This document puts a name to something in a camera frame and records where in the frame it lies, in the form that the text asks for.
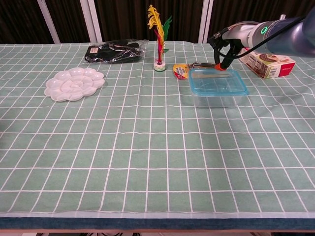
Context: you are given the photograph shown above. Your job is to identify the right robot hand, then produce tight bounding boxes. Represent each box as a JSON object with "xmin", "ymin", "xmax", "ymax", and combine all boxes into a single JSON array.
[{"xmin": 207, "ymin": 22, "xmax": 257, "ymax": 72}]

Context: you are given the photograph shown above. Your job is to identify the blue plastic lid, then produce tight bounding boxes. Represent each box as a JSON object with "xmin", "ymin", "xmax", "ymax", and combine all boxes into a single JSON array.
[{"xmin": 188, "ymin": 68, "xmax": 249, "ymax": 96}]

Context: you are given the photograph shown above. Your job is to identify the red and white food box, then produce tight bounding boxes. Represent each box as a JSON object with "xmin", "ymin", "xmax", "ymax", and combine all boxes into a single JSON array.
[{"xmin": 238, "ymin": 48, "xmax": 296, "ymax": 80}]

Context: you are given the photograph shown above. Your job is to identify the clear plastic container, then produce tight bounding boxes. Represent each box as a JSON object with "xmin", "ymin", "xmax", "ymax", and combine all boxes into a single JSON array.
[{"xmin": 193, "ymin": 92, "xmax": 241, "ymax": 109}]

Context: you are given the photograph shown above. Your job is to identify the white pillar with grey edge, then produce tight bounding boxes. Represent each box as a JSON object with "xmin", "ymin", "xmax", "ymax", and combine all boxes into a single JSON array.
[{"xmin": 198, "ymin": 0, "xmax": 214, "ymax": 44}]

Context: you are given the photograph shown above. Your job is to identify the razor in yellow blister pack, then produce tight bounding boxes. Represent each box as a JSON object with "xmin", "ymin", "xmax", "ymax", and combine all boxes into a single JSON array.
[{"xmin": 173, "ymin": 61, "xmax": 222, "ymax": 81}]

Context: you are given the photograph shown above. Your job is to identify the colourful feather shuttlecock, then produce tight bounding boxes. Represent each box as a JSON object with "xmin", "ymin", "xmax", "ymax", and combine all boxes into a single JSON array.
[{"xmin": 147, "ymin": 4, "xmax": 173, "ymax": 72}]

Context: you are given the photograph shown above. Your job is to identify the dark pleated curtain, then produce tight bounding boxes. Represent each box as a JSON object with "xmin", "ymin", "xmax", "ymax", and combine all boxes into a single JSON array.
[{"xmin": 0, "ymin": 0, "xmax": 315, "ymax": 44}]

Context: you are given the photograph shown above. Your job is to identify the black gloves in plastic bag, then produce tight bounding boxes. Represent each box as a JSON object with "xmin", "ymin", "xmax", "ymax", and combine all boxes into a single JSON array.
[{"xmin": 83, "ymin": 39, "xmax": 150, "ymax": 64}]

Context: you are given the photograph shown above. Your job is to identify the green checked tablecloth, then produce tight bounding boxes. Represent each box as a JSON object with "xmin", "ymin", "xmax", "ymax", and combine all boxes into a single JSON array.
[{"xmin": 0, "ymin": 40, "xmax": 315, "ymax": 219}]

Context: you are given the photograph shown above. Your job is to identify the wide white double pillar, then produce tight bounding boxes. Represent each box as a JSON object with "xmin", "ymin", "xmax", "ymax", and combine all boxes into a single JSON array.
[{"xmin": 80, "ymin": 0, "xmax": 103, "ymax": 43}]

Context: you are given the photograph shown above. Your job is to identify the white flower paint palette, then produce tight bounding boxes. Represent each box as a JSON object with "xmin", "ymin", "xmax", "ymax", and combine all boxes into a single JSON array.
[{"xmin": 44, "ymin": 67, "xmax": 106, "ymax": 102}]

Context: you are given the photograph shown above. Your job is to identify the thin white pillar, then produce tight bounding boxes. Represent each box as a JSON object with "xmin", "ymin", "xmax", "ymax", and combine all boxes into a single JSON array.
[{"xmin": 36, "ymin": 0, "xmax": 61, "ymax": 44}]

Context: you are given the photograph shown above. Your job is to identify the dark blue under cloth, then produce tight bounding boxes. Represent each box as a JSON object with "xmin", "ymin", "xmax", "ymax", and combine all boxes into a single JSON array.
[{"xmin": 0, "ymin": 217, "xmax": 315, "ymax": 231}]

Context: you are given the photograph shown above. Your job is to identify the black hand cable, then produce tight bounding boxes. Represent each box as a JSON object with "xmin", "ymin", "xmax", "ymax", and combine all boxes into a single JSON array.
[{"xmin": 246, "ymin": 13, "xmax": 310, "ymax": 54}]

